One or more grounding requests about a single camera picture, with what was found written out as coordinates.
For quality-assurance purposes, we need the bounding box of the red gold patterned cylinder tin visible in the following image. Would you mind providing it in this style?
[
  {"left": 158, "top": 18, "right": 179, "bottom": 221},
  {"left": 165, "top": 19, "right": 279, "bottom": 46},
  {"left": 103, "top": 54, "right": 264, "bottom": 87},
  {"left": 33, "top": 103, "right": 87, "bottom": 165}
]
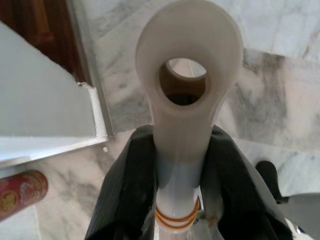
[{"left": 0, "top": 169, "right": 49, "bottom": 222}]

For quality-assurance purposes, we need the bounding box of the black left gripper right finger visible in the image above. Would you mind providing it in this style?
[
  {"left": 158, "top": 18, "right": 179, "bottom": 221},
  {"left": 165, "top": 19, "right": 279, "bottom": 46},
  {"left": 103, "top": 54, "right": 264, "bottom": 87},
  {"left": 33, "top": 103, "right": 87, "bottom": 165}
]
[{"left": 201, "top": 124, "right": 295, "bottom": 240}]

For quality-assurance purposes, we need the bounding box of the beige long-handled broom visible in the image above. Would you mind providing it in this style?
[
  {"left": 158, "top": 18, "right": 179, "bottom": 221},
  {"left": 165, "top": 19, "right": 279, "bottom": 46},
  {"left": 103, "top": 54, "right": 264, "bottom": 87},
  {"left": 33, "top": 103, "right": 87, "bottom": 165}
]
[{"left": 134, "top": 0, "right": 245, "bottom": 240}]

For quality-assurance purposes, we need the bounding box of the orange rubber band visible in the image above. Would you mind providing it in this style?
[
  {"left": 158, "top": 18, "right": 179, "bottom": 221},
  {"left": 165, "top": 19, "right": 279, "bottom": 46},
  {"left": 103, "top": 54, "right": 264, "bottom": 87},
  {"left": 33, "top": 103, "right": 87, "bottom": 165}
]
[
  {"left": 155, "top": 199, "right": 201, "bottom": 225},
  {"left": 156, "top": 212, "right": 198, "bottom": 231}
]

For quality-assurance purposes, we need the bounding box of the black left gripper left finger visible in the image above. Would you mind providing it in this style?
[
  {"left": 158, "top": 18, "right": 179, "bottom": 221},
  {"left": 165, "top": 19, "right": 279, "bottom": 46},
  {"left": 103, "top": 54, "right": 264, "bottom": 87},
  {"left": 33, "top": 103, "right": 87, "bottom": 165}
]
[{"left": 84, "top": 124, "right": 161, "bottom": 240}]

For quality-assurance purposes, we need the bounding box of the brown wooden door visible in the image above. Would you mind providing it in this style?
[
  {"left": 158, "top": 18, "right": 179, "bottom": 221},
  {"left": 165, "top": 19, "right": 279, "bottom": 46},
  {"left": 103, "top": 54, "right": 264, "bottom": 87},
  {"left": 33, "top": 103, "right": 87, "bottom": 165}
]
[{"left": 0, "top": 0, "right": 87, "bottom": 83}]

